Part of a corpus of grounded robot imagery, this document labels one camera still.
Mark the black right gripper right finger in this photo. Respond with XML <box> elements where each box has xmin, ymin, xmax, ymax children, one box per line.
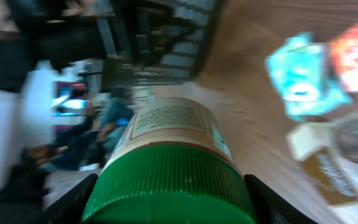
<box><xmin>244</xmin><ymin>174</ymin><xmax>317</xmax><ymax>224</ymax></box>

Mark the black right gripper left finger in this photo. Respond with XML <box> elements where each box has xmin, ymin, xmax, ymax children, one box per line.
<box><xmin>40</xmin><ymin>174</ymin><xmax>99</xmax><ymax>224</ymax></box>

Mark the brown white snack pouch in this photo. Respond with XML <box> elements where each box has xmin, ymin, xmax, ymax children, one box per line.
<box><xmin>286</xmin><ymin>105</ymin><xmax>358</xmax><ymax>224</ymax></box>

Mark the green lid jar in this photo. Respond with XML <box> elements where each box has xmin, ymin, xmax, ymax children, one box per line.
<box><xmin>81</xmin><ymin>98</ymin><xmax>259</xmax><ymax>223</ymax></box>

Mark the teal tissue pack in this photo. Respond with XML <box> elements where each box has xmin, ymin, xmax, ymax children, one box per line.
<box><xmin>265</xmin><ymin>32</ymin><xmax>352</xmax><ymax>122</ymax></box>

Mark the seated person in background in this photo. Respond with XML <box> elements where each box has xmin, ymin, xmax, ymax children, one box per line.
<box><xmin>21</xmin><ymin>88</ymin><xmax>134</xmax><ymax>170</ymax></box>

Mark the background monitor screen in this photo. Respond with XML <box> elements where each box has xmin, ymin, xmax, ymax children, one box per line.
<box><xmin>51</xmin><ymin>82</ymin><xmax>86</xmax><ymax>116</ymax></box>

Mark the grey plastic basket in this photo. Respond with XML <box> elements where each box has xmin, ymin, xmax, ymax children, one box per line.
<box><xmin>95</xmin><ymin>0</ymin><xmax>224</xmax><ymax>88</ymax></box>

